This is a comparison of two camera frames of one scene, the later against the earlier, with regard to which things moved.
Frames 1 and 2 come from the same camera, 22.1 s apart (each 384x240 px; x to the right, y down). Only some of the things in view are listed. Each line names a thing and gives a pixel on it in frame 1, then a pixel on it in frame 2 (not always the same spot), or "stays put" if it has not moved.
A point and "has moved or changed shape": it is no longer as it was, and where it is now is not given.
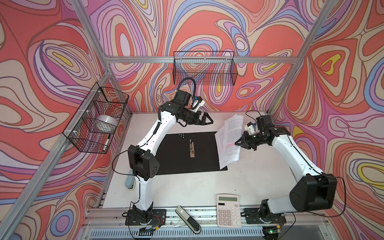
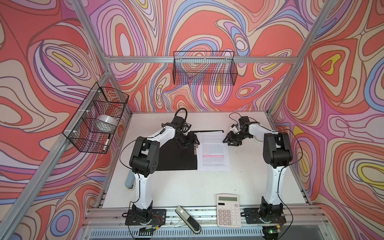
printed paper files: (226, 138) has moved or changed shape
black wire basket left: (92, 128) stays put
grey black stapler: (189, 221) stays put
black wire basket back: (208, 68) stays put
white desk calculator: (228, 211) stays put
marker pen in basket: (106, 142) stays put
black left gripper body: (190, 117) to (185, 140)
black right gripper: (245, 144) to (231, 136)
